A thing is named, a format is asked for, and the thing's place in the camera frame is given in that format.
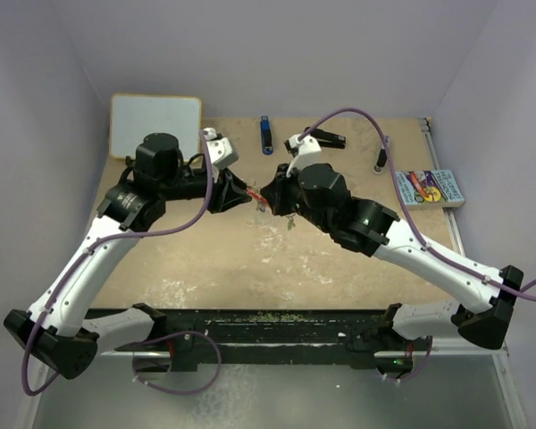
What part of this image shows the white dry-erase board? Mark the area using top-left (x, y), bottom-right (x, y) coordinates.
top-left (109, 94), bottom-right (202, 159)

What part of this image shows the red-handled metal key organizer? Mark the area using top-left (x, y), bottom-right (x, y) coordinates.
top-left (247, 181), bottom-right (268, 213)

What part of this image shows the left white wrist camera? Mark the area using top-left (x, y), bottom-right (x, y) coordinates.
top-left (203, 128), bottom-right (239, 170)

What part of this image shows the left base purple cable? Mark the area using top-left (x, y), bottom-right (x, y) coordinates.
top-left (131, 328), bottom-right (223, 395)

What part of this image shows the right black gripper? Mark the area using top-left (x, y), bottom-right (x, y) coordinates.
top-left (262, 160), bottom-right (333, 233)

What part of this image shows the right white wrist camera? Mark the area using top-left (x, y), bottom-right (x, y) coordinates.
top-left (284, 134), bottom-right (322, 178)

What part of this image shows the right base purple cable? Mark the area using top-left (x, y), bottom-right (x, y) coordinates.
top-left (381, 334), bottom-right (433, 383)

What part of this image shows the colourful book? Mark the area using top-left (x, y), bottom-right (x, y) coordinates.
top-left (395, 170), bottom-right (465, 210)

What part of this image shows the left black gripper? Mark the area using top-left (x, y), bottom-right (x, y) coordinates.
top-left (159, 164), bottom-right (252, 214)

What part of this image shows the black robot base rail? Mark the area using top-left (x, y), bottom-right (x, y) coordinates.
top-left (120, 309), bottom-right (429, 373)

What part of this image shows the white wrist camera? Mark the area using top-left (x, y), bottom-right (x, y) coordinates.
top-left (284, 134), bottom-right (322, 178)
top-left (203, 128), bottom-right (239, 170)

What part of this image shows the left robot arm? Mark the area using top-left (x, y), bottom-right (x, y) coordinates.
top-left (4, 129), bottom-right (267, 380)

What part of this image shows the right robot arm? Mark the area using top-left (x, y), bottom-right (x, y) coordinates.
top-left (261, 164), bottom-right (523, 349)

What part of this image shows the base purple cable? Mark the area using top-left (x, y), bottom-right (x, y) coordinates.
top-left (131, 328), bottom-right (223, 395)
top-left (381, 334), bottom-right (433, 383)

